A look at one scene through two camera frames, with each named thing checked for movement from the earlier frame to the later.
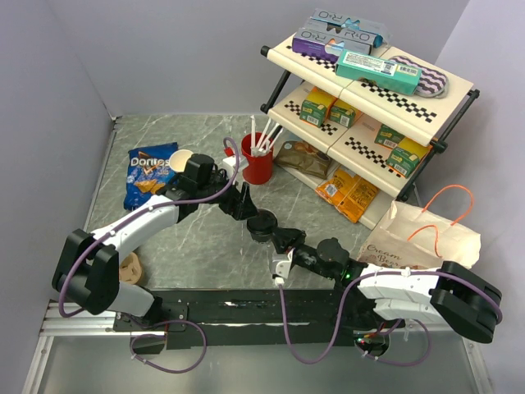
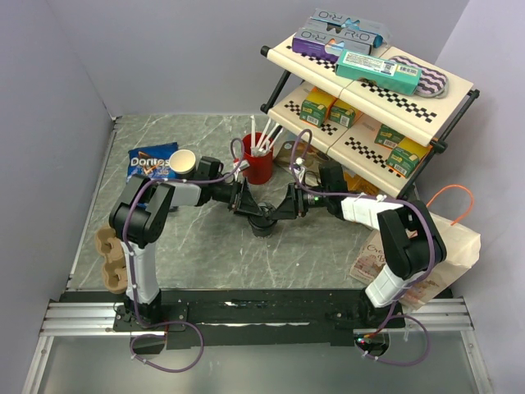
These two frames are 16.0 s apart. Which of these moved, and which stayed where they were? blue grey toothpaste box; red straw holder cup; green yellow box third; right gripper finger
Moved: right gripper finger
Stayed: blue grey toothpaste box; red straw holder cup; green yellow box third
